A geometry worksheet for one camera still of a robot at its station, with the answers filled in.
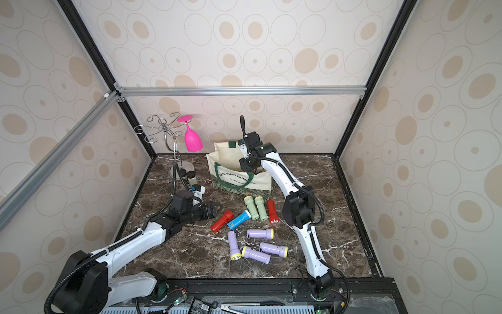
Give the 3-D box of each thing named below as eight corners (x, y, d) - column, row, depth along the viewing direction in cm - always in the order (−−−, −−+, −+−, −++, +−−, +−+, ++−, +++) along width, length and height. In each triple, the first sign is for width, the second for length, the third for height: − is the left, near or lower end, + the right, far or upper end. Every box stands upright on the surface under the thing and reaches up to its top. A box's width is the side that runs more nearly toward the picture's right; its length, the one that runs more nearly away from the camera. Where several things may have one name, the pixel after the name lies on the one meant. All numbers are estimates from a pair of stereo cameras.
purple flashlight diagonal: (231, 261, 83) (230, 259, 80) (226, 235, 90) (225, 232, 87) (241, 258, 83) (241, 256, 81) (235, 232, 91) (235, 229, 88)
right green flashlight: (260, 221, 93) (260, 219, 91) (254, 199, 101) (254, 197, 99) (268, 219, 93) (268, 218, 92) (262, 197, 101) (262, 195, 100)
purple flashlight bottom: (240, 256, 84) (240, 253, 81) (244, 248, 86) (243, 244, 83) (268, 267, 81) (268, 264, 78) (271, 258, 83) (271, 255, 80)
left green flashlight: (251, 221, 94) (251, 217, 92) (244, 200, 102) (243, 196, 99) (259, 218, 95) (260, 215, 93) (251, 198, 103) (251, 194, 100)
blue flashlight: (232, 232, 90) (231, 229, 88) (227, 227, 92) (227, 224, 89) (251, 217, 95) (251, 214, 93) (246, 212, 97) (246, 209, 94)
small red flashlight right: (271, 225, 93) (271, 222, 91) (265, 202, 100) (265, 200, 99) (279, 223, 93) (280, 221, 91) (273, 201, 101) (274, 199, 99)
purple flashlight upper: (246, 239, 89) (246, 236, 86) (247, 232, 91) (246, 228, 88) (273, 240, 89) (273, 236, 86) (272, 232, 91) (273, 228, 88)
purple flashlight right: (258, 252, 85) (258, 249, 82) (259, 244, 87) (260, 240, 84) (286, 258, 84) (287, 255, 80) (287, 250, 86) (288, 246, 82)
